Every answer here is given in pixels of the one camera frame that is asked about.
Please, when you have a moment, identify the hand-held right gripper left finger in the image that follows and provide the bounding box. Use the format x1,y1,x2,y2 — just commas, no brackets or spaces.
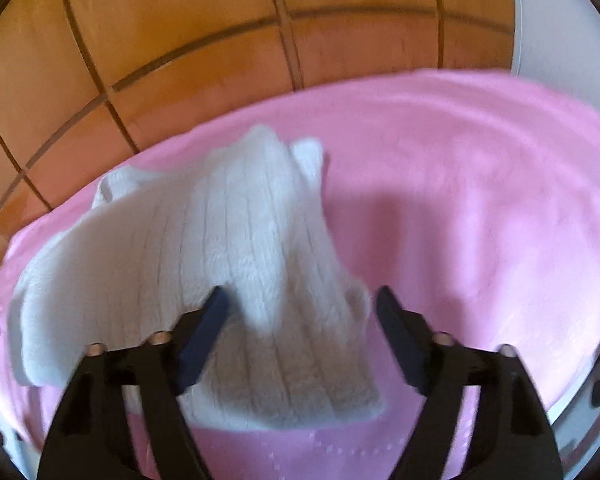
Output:
36,286,231,480

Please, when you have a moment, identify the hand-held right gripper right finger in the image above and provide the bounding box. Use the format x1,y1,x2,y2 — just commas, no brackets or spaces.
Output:
376,285,565,480

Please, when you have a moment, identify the white knitted sweater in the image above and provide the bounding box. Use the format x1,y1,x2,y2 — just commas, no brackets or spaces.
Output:
7,125,387,433

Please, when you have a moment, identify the pink blanket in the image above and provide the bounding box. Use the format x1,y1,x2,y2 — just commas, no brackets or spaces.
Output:
0,67,600,480

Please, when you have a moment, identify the wooden wardrobe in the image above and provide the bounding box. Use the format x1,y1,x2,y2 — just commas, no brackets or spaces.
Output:
0,0,518,281

